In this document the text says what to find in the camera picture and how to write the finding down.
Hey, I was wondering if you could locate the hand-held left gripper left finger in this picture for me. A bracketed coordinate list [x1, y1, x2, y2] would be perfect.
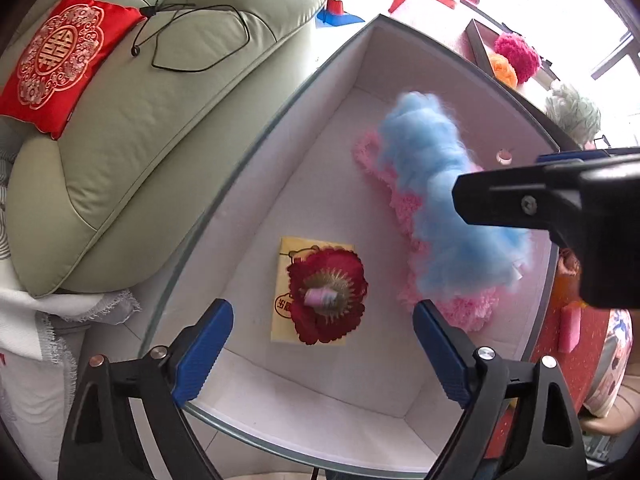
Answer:
[57, 299, 234, 480]

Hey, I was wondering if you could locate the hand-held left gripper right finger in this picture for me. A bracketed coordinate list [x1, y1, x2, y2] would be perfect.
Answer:
[412, 299, 588, 480]

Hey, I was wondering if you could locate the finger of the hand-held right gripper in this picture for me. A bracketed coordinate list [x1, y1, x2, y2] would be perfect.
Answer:
[452, 155, 640, 306]
[536, 147, 640, 163]

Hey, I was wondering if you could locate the pink fluffy scarf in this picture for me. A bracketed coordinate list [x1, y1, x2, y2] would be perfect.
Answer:
[352, 127, 501, 333]

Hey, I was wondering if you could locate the light blue fluffy scarf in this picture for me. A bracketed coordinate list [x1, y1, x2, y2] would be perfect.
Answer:
[377, 91, 533, 306]

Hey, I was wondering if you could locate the yellow cartoon tissue pack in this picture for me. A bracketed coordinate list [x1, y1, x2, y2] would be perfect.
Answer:
[270, 236, 356, 346]

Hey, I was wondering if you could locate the dark red fabric flower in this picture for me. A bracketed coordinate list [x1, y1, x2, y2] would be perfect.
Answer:
[286, 246, 369, 346]

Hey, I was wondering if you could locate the large pink sponge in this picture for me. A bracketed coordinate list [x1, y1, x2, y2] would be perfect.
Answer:
[559, 305, 582, 354]

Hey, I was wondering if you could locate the grey storage box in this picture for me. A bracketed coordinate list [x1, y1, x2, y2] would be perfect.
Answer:
[140, 14, 561, 476]

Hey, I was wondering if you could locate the green mesh bath pouf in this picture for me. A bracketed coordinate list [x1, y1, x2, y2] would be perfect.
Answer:
[544, 81, 602, 145]

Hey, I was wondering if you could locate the orange fabric flower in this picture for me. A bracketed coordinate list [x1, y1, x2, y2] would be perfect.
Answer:
[489, 53, 518, 88]

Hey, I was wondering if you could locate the magenta fluffy scrunchie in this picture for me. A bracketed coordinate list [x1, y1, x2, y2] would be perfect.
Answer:
[494, 32, 542, 85]

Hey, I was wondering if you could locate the grey shallow tray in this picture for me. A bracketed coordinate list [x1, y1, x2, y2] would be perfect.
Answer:
[464, 17, 556, 111]

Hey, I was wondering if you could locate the white lace-edged cloth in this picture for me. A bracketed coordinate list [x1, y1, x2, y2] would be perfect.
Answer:
[0, 285, 143, 361]

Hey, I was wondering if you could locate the printed picture cushion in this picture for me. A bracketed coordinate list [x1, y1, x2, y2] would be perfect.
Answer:
[582, 307, 635, 418]

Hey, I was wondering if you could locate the pale green leather sofa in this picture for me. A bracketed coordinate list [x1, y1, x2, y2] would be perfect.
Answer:
[0, 0, 328, 298]

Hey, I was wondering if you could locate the blue dustpan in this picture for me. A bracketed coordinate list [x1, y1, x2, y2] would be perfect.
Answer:
[315, 0, 366, 27]

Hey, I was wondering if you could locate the grey striped blanket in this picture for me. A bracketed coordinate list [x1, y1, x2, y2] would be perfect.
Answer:
[0, 120, 16, 261]

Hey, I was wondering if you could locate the red embroidered cushion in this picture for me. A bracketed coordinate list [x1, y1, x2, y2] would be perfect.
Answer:
[0, 0, 148, 141]

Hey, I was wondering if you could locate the thin black cable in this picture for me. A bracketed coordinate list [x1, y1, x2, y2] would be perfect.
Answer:
[131, 0, 251, 73]

